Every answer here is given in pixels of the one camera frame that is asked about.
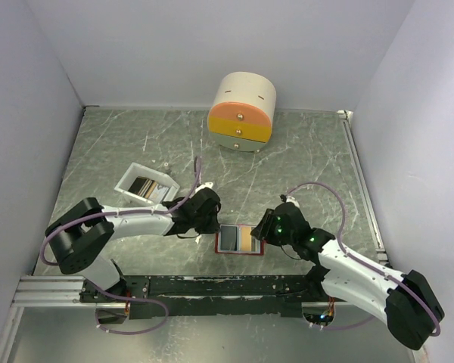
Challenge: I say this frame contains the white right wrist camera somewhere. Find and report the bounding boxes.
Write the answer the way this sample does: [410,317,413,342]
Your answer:
[280,194,300,209]

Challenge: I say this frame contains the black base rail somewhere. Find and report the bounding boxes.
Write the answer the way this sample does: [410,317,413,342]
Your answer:
[79,274,351,318]

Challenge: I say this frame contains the white VIP portrait card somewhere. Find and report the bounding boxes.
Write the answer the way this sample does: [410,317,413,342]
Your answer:
[148,184,170,203]

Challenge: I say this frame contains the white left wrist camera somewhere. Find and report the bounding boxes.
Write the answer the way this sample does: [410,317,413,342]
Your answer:
[197,181,214,190]

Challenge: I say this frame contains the yellow card in tray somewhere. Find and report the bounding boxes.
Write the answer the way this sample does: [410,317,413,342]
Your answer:
[138,180,157,198]

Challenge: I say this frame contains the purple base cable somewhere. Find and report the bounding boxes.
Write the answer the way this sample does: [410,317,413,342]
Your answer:
[309,313,375,330]
[90,283,170,336]

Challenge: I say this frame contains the white card tray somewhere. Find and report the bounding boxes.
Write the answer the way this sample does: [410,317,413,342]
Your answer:
[114,163,179,206]

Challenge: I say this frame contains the aluminium front frame rail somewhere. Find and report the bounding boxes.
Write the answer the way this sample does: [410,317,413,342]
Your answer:
[12,276,84,308]

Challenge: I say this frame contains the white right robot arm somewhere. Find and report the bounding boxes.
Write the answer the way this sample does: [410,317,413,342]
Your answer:
[250,202,445,350]

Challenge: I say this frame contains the aluminium frame rail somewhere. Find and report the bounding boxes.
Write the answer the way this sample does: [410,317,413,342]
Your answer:
[12,276,84,308]
[337,110,389,264]

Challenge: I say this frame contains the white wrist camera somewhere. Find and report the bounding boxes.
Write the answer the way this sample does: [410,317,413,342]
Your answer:
[197,181,214,190]
[280,194,300,209]

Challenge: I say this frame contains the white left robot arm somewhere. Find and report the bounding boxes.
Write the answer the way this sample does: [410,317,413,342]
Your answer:
[40,188,221,302]

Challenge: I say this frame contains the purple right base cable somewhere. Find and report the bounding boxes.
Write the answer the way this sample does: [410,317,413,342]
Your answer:
[309,313,375,330]

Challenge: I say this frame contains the red card holder wallet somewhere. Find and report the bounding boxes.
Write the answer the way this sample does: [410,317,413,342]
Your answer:
[215,224,264,256]

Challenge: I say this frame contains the round three-drawer mini cabinet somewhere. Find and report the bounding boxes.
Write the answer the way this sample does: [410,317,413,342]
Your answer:
[207,72,277,152]

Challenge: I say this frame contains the gold striped credit card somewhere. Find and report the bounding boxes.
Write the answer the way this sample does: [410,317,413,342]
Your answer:
[239,225,260,254]

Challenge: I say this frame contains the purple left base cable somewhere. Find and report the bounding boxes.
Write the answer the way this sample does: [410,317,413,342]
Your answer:
[90,283,170,336]

